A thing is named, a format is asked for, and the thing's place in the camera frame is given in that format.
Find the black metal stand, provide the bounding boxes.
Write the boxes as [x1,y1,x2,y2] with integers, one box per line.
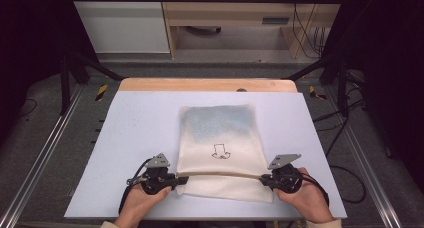
[59,52,125,116]
[285,50,352,118]

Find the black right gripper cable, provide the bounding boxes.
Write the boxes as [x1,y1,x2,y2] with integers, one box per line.
[300,172,331,207]

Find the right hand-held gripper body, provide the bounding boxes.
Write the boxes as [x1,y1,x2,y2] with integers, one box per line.
[267,153,304,194]

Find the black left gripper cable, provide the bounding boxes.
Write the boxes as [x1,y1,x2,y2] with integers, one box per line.
[117,157,153,216]

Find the white cabinet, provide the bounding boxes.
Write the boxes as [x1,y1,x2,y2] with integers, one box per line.
[67,0,171,55]

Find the yellow black floor tape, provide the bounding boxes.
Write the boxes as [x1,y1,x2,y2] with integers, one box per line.
[307,85,328,101]
[95,84,109,102]

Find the light wooden desk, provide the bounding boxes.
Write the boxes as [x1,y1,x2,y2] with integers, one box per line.
[159,0,348,60]

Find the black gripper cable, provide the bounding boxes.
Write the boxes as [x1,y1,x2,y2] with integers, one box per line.
[300,172,331,207]
[117,157,153,216]

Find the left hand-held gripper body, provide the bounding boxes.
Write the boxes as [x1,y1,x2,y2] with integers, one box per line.
[139,152,178,196]

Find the person's right hand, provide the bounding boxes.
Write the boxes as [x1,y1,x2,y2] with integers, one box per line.
[274,167,336,224]

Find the person's left hand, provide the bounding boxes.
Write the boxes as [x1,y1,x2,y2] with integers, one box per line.
[114,182,173,228]

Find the white foam board mat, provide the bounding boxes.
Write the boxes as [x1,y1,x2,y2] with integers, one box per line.
[63,90,348,221]

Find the dark curtain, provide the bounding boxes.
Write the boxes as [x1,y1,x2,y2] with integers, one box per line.
[0,0,99,142]
[328,0,424,192]

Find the aluminium floor rail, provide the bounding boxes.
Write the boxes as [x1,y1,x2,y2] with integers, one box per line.
[0,83,85,228]
[324,86,403,228]

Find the black hanging desk cables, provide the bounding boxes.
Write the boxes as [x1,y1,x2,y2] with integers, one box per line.
[291,0,327,60]

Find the white blue-stained cloth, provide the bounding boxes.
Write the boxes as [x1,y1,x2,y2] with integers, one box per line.
[175,103,275,204]

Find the thin black floor cable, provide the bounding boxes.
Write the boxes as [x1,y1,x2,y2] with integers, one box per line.
[17,97,38,118]

